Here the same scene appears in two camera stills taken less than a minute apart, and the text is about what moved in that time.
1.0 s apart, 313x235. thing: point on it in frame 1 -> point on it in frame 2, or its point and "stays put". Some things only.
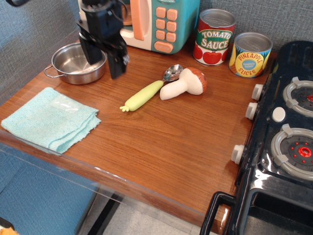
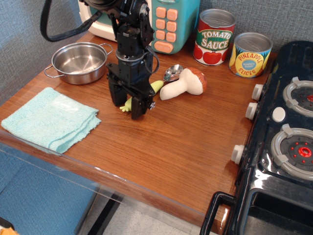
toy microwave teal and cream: (164, 26) stays put
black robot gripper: (102, 25) -> (130, 78)
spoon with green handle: (171, 73) stays put
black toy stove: (273, 193) stays put
